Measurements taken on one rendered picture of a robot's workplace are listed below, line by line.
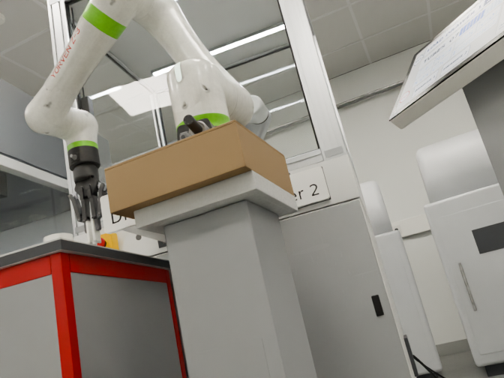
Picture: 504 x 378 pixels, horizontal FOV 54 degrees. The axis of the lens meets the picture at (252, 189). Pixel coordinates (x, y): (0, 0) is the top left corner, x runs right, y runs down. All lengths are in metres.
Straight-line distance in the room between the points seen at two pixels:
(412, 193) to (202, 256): 3.90
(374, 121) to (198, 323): 4.17
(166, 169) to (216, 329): 0.33
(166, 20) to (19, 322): 0.89
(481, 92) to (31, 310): 1.21
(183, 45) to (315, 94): 0.49
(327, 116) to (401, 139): 3.30
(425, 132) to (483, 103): 3.52
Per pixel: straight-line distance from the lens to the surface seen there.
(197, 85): 1.18
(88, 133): 1.63
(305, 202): 1.59
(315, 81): 1.74
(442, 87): 1.39
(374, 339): 1.55
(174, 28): 1.52
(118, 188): 1.08
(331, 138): 1.65
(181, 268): 1.05
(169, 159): 1.03
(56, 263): 1.21
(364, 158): 4.94
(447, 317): 4.72
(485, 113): 1.43
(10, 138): 2.40
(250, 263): 0.99
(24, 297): 1.26
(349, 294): 1.56
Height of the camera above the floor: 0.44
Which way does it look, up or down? 17 degrees up
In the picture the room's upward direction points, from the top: 13 degrees counter-clockwise
